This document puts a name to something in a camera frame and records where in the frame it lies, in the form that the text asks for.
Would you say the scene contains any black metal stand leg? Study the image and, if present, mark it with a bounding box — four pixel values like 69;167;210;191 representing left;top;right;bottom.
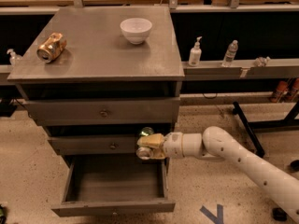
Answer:
233;102;264;158

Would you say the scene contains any grey open bottom drawer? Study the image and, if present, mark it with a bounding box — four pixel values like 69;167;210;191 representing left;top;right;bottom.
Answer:
52;153;175;217

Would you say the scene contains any crushed green soda can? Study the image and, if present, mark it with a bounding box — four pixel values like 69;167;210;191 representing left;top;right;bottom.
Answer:
135;127;154;161

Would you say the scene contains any crumpled clear plastic wrapper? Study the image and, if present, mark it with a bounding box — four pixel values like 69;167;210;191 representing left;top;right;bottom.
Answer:
253;57;270;67

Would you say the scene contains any white pump bottle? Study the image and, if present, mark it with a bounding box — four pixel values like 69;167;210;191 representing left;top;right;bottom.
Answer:
188;36;202;66

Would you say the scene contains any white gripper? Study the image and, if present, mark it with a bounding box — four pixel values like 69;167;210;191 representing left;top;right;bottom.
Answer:
137;133;183;160

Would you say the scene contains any grey top drawer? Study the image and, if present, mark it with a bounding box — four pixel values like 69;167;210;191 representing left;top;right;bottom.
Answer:
24;98;180;126

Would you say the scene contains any clear pump bottle left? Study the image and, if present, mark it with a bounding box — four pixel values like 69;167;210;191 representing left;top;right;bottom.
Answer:
7;49;21;65

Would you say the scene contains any grey middle drawer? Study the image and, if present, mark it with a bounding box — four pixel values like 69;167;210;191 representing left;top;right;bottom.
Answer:
49;134;138;156

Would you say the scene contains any grey drawer cabinet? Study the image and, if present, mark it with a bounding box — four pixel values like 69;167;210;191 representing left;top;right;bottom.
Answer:
7;5;186;173

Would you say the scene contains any white ceramic bowl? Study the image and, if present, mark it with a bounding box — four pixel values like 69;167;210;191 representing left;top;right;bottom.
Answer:
120;18;152;45

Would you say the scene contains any orange bottle under shelf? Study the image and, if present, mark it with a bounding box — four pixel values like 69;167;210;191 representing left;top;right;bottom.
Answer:
270;81;288;103
285;78;299;102

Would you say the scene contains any black caster wheel base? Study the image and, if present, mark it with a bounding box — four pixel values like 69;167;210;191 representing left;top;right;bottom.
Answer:
272;160;299;221

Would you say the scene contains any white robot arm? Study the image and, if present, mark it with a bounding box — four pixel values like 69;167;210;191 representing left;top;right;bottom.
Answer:
136;126;299;224

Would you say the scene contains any crushed orange soda can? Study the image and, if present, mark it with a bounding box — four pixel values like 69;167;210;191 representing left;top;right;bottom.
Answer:
36;33;67;63

